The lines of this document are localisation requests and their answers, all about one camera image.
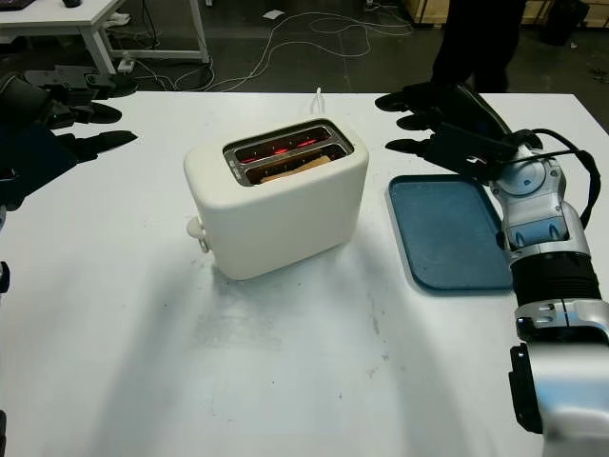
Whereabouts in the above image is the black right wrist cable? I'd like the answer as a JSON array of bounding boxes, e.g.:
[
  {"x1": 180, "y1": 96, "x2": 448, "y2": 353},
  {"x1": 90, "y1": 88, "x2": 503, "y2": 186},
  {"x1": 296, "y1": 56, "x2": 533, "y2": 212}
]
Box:
[{"x1": 511, "y1": 128, "x2": 601, "y2": 228}]

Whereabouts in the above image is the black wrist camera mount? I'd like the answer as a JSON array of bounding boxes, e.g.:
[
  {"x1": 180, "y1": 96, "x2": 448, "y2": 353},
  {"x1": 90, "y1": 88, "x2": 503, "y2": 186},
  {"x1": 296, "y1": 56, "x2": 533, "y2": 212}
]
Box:
[
  {"x1": 0, "y1": 126, "x2": 80, "y2": 213},
  {"x1": 430, "y1": 122, "x2": 520, "y2": 185}
]

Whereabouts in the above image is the thin white floor cable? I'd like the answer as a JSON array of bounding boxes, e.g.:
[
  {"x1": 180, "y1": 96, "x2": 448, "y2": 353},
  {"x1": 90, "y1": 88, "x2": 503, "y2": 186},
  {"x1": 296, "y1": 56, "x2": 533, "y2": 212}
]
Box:
[{"x1": 135, "y1": 45, "x2": 216, "y2": 91}]

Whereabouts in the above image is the browned toast slice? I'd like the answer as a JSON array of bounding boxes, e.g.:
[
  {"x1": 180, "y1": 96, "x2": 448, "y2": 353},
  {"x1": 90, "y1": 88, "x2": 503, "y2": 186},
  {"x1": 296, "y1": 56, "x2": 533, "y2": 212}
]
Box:
[{"x1": 260, "y1": 154, "x2": 334, "y2": 185}]

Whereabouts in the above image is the white metal-legged desk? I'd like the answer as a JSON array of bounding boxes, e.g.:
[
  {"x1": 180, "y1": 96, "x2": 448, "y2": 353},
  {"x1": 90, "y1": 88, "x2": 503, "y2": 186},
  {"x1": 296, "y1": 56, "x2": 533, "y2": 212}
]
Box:
[{"x1": 0, "y1": 0, "x2": 210, "y2": 89}]

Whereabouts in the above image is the cream two-slot toaster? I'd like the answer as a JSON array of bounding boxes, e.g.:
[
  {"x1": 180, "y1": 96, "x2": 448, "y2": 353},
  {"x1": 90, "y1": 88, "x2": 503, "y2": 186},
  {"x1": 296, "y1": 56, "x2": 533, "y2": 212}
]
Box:
[{"x1": 183, "y1": 117, "x2": 371, "y2": 281}]

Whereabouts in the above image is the black bag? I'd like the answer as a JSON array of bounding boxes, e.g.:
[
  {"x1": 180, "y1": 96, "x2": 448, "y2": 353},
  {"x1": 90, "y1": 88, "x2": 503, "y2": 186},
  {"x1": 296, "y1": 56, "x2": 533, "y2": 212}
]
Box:
[{"x1": 541, "y1": 0, "x2": 591, "y2": 47}]

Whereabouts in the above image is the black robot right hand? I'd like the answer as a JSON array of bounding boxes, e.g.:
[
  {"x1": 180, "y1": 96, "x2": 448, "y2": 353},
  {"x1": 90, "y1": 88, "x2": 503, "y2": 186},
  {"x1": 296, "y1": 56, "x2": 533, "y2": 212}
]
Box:
[{"x1": 374, "y1": 82, "x2": 514, "y2": 155}]

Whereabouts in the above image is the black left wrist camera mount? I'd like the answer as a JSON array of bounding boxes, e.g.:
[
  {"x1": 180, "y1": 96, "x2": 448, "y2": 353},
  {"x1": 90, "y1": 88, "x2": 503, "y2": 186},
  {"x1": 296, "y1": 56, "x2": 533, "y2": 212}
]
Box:
[{"x1": 0, "y1": 126, "x2": 80, "y2": 213}]

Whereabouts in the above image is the blue plastic tray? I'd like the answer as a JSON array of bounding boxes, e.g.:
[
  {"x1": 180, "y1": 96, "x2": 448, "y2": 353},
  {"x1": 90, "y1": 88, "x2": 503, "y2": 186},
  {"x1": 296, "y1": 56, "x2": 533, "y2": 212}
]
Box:
[{"x1": 387, "y1": 173, "x2": 516, "y2": 292}]

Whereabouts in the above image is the person in beige jacket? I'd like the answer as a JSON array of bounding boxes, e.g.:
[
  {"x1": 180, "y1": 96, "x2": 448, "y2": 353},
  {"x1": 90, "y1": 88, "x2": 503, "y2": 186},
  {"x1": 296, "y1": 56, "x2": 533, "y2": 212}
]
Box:
[{"x1": 430, "y1": 0, "x2": 524, "y2": 94}]

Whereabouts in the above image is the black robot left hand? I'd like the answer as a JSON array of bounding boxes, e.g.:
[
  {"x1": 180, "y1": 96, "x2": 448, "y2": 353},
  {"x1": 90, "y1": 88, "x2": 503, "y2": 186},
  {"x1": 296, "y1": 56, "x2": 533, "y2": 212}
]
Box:
[{"x1": 0, "y1": 66, "x2": 139, "y2": 163}]

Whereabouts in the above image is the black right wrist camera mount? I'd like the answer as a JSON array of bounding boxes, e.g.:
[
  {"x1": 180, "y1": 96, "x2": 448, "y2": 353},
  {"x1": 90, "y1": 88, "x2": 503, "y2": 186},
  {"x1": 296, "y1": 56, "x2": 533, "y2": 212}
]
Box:
[{"x1": 430, "y1": 122, "x2": 520, "y2": 185}]

